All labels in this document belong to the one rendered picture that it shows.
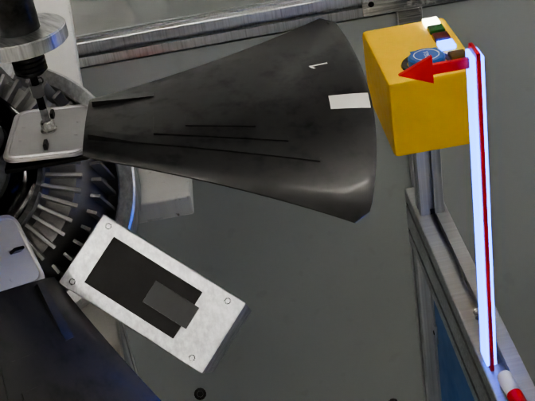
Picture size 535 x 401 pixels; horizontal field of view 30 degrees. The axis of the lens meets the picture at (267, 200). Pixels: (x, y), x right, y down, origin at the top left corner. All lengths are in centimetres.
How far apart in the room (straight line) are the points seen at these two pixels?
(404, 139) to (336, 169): 35
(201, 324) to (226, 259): 86
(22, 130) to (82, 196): 12
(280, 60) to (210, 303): 22
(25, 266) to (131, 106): 16
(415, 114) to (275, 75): 28
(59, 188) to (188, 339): 18
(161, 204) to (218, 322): 50
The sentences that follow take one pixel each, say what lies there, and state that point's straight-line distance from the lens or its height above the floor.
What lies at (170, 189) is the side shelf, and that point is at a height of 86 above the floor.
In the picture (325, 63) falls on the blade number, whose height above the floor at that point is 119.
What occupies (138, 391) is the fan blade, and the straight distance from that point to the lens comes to 83.
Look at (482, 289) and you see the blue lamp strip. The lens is 94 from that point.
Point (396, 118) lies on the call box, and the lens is 108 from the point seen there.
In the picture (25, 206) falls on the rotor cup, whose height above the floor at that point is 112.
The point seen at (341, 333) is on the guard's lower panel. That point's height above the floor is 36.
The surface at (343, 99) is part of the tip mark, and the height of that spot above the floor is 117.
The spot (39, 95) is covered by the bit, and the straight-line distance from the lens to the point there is 81.
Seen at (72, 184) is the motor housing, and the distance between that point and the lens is 92.
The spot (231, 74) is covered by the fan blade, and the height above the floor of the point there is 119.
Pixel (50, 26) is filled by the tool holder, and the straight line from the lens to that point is 78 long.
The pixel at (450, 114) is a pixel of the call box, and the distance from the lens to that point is 109.
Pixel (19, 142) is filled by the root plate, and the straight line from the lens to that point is 81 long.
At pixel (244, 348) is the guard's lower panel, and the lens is 185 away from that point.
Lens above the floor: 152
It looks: 31 degrees down
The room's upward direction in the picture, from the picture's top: 10 degrees counter-clockwise
